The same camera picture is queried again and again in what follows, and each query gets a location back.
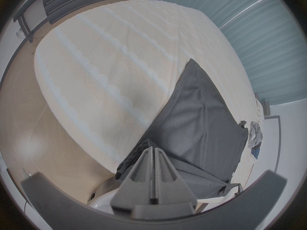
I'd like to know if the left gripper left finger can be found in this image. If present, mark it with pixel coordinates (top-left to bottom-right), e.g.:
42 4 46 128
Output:
110 147 152 212

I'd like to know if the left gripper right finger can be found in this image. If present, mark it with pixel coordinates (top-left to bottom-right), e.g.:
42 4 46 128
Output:
154 147 197 208

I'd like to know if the black T-shirt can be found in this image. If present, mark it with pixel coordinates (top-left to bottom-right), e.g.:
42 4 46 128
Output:
115 58 248 199

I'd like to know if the bed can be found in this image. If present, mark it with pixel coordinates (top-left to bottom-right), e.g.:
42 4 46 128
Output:
34 0 281 213

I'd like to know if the grey knit garment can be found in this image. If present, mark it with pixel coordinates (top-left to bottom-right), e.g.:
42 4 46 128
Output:
248 121 264 149

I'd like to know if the white printed pillow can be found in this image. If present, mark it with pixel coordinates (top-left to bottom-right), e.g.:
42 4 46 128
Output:
255 98 266 129

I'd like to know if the grey bedside table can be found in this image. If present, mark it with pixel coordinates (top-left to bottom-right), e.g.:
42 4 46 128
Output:
254 92 271 115

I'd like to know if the black chest of drawers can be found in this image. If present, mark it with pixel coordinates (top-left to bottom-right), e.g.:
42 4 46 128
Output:
42 0 119 24

